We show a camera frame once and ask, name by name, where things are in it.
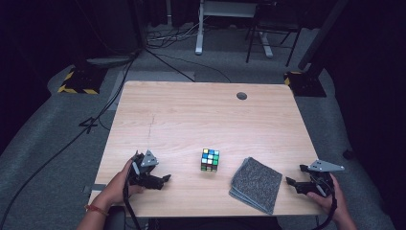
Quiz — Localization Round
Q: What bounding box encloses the grey cloth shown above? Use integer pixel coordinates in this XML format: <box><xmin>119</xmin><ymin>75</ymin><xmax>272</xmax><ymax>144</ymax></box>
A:
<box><xmin>228</xmin><ymin>156</ymin><xmax>283</xmax><ymax>216</ymax></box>

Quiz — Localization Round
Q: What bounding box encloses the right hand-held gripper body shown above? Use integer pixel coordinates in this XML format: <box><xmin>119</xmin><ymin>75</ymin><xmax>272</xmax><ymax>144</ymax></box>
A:
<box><xmin>305</xmin><ymin>159</ymin><xmax>346</xmax><ymax>196</ymax></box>

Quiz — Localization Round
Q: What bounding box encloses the white desk frame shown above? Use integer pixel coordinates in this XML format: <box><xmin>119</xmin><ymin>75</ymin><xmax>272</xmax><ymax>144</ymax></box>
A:
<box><xmin>194</xmin><ymin>0</ymin><xmax>275</xmax><ymax>59</ymax></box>

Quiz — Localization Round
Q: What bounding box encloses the bundle of floor cables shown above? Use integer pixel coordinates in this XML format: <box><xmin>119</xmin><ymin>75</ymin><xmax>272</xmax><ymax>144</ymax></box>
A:
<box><xmin>145</xmin><ymin>20</ymin><xmax>205</xmax><ymax>51</ymax></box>

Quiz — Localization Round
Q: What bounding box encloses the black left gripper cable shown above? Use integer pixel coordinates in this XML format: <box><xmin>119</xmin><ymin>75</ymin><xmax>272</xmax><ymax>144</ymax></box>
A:
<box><xmin>122</xmin><ymin>166</ymin><xmax>142</xmax><ymax>230</ymax></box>

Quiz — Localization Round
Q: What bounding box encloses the person's left hand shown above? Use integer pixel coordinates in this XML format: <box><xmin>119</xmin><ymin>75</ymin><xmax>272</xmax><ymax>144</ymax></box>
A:
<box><xmin>93</xmin><ymin>157</ymin><xmax>146</xmax><ymax>210</ymax></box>

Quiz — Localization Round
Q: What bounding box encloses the red bracelet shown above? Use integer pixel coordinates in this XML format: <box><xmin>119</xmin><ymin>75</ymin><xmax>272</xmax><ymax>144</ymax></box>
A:
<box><xmin>83</xmin><ymin>204</ymin><xmax>110</xmax><ymax>218</ymax></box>

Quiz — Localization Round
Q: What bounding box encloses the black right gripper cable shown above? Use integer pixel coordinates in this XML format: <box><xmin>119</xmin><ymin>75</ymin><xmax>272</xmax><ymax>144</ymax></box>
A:
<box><xmin>315</xmin><ymin>178</ymin><xmax>339</xmax><ymax>230</ymax></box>

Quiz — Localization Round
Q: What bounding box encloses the long black floor cable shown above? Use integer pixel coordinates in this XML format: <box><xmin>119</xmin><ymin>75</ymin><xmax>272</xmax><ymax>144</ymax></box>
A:
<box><xmin>0</xmin><ymin>52</ymin><xmax>142</xmax><ymax>228</ymax></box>

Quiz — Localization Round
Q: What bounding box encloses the multicoloured puzzle cube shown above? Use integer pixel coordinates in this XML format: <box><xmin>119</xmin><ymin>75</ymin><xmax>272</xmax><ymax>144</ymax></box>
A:
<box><xmin>200</xmin><ymin>148</ymin><xmax>220</xmax><ymax>173</ymax></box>

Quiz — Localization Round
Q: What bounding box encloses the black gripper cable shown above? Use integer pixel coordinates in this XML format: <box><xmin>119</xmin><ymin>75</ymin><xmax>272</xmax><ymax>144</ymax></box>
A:
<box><xmin>122</xmin><ymin>166</ymin><xmax>142</xmax><ymax>230</ymax></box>
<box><xmin>315</xmin><ymin>178</ymin><xmax>339</xmax><ymax>230</ymax></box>

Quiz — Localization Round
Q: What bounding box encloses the black chair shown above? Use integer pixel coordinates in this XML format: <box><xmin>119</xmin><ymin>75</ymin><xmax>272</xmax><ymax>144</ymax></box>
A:
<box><xmin>244</xmin><ymin>0</ymin><xmax>305</xmax><ymax>67</ymax></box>

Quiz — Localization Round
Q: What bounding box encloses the grey tape piece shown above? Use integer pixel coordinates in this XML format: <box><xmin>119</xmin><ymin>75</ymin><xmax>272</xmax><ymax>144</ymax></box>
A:
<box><xmin>81</xmin><ymin>183</ymin><xmax>107</xmax><ymax>195</ymax></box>

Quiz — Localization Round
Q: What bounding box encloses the person's dark clothing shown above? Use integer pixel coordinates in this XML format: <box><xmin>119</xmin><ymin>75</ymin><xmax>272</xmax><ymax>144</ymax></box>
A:
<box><xmin>147</xmin><ymin>216</ymin><xmax>282</xmax><ymax>230</ymax></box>

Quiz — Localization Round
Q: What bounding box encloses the dark slanted pole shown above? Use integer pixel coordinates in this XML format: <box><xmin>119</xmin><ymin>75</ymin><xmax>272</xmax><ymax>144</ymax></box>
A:
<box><xmin>298</xmin><ymin>0</ymin><xmax>350</xmax><ymax>71</ymax></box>

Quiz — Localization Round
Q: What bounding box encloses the black yellow striped stand base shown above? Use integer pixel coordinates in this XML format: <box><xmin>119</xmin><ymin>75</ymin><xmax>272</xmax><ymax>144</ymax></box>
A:
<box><xmin>282</xmin><ymin>70</ymin><xmax>327</xmax><ymax>98</ymax></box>
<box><xmin>56</xmin><ymin>65</ymin><xmax>108</xmax><ymax>95</ymax></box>

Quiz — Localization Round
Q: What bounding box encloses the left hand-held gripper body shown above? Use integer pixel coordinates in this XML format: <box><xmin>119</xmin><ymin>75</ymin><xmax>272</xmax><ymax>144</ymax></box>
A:
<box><xmin>128</xmin><ymin>149</ymin><xmax>162</xmax><ymax>190</ymax></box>

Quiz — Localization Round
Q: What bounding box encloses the person's right hand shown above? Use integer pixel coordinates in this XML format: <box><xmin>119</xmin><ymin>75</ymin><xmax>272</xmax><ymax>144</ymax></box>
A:
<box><xmin>306</xmin><ymin>173</ymin><xmax>349</xmax><ymax>223</ymax></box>

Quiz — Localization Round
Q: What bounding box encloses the thin black floor cable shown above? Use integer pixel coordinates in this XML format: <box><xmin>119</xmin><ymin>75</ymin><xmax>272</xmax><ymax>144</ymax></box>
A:
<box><xmin>145</xmin><ymin>47</ymin><xmax>233</xmax><ymax>84</ymax></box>

